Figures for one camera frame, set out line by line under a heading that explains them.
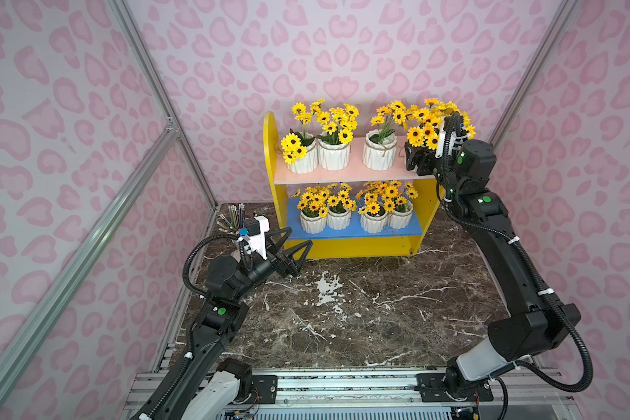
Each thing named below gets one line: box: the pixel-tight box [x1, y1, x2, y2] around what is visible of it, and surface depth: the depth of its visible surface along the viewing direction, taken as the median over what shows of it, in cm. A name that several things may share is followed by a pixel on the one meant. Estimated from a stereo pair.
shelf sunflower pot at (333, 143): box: [316, 103, 360, 171], surface depth 68 cm
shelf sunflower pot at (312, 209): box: [291, 186, 330, 235], surface depth 85 cm
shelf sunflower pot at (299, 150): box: [280, 102, 318, 175], surface depth 70 cm
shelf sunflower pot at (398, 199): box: [381, 180, 420, 231], surface depth 87 cm
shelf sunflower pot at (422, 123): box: [403, 98, 476, 151], surface depth 61 cm
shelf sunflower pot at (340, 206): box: [326, 182, 358, 231], surface depth 89 cm
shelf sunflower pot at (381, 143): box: [363, 100, 408, 171], surface depth 70 cm
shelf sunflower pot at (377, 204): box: [356, 180, 395, 235], surface depth 88 cm
